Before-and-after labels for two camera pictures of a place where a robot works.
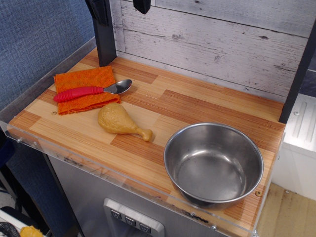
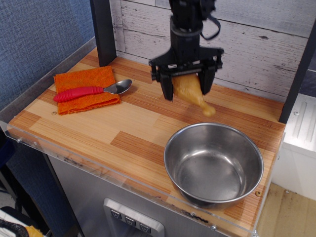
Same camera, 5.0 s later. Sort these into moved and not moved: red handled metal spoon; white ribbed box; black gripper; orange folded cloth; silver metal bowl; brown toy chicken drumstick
Moved: brown toy chicken drumstick; black gripper
Not moved: orange folded cloth; silver metal bowl; red handled metal spoon; white ribbed box
